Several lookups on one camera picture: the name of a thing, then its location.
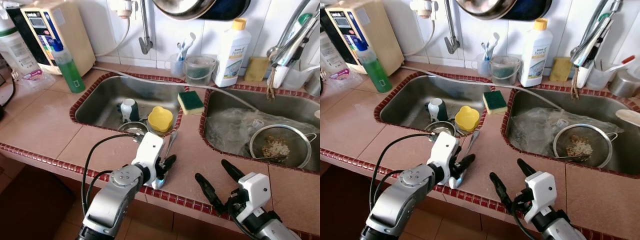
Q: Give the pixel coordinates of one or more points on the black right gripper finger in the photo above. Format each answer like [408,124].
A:
[233,171]
[527,170]
[502,193]
[210,194]

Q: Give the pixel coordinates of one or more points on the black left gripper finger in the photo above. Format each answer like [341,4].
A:
[169,163]
[456,157]
[161,157]
[466,164]

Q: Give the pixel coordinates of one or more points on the stainless steel bowl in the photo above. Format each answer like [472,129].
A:
[439,129]
[131,129]

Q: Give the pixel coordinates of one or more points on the yellow plastic bowl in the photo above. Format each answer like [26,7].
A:
[466,120]
[160,120]

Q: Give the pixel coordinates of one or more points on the teal mug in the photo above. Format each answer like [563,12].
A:
[130,111]
[437,111]

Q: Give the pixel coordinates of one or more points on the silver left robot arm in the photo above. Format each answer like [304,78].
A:
[395,210]
[110,200]

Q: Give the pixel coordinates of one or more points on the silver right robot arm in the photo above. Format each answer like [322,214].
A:
[272,231]
[560,231]

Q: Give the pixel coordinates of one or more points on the clear plastic bag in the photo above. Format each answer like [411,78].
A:
[230,127]
[535,127]

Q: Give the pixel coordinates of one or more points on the steel strainer with food scraps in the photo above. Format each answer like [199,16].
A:
[580,147]
[275,147]

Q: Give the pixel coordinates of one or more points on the green and yellow sponge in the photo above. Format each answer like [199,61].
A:
[495,101]
[191,102]

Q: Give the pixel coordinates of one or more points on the clear toothbrush cup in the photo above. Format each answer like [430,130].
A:
[482,67]
[177,67]

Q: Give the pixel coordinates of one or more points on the clear plastic container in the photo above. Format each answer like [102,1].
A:
[200,72]
[505,72]

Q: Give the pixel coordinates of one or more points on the plain yellow sponge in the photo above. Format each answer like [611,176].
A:
[561,69]
[256,69]

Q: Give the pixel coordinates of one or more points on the green dish soap bottle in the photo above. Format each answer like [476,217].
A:
[377,75]
[70,75]

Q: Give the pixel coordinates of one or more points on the white blue toothbrush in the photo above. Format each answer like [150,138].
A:
[186,45]
[490,45]

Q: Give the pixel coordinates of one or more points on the white bottle with yellow cap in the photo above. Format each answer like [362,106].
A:
[536,55]
[232,55]

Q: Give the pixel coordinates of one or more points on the steel cup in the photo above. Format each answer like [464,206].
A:
[625,85]

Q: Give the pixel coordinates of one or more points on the clear packaging with pink label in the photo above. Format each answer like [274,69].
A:
[35,79]
[345,77]

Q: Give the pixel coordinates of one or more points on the beige water ionizer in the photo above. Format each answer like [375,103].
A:
[75,35]
[382,35]

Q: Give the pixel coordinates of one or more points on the chrome swivel faucet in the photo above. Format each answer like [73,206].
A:
[595,37]
[295,40]

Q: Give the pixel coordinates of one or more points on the hanging steel wok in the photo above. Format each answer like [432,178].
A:
[182,7]
[485,7]

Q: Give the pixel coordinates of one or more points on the white tap filter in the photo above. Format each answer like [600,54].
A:
[422,7]
[121,7]

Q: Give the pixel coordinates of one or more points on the hanging dark pan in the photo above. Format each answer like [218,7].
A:
[537,9]
[232,9]

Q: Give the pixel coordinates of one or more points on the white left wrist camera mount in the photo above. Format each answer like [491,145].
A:
[149,147]
[444,147]

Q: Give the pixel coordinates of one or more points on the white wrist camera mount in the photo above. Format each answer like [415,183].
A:
[542,190]
[444,147]
[257,190]
[149,147]

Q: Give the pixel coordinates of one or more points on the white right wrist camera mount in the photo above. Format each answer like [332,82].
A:
[257,190]
[542,190]

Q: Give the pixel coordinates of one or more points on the chrome wall tap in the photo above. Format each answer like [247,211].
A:
[451,35]
[145,35]

